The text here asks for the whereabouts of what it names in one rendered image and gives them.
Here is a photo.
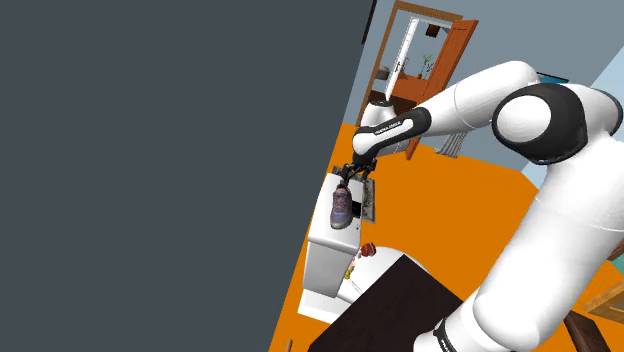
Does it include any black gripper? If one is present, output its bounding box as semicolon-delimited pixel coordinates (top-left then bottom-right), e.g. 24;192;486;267
335;151;379;190

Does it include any purple grey sneaker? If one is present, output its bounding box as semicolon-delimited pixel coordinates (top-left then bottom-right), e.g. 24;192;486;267
329;184;355;231

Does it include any small figure with brown hat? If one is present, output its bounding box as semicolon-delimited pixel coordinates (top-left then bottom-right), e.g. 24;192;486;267
342;242;377;282

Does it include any white radiator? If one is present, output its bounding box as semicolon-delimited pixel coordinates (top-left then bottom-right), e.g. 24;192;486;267
435;132;468;160

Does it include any brown wooden door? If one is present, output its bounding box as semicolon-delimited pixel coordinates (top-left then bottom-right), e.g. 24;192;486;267
355;0;481;163

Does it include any brown wooden furniture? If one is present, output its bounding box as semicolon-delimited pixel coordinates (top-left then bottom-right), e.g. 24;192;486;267
562;237;624;352

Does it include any teal wall picture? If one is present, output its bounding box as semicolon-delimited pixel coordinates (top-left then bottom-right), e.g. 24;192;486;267
536;71;570;86

